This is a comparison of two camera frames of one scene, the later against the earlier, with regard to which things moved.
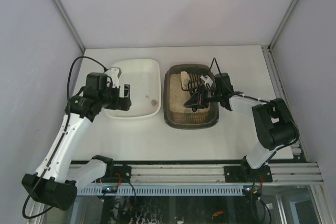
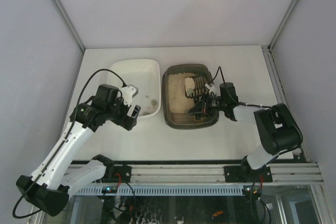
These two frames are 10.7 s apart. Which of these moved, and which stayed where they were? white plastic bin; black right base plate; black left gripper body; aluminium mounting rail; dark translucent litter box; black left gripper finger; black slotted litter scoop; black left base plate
Moved: black left gripper finger; black left gripper body; black slotted litter scoop
Stayed: aluminium mounting rail; dark translucent litter box; white plastic bin; black left base plate; black right base plate
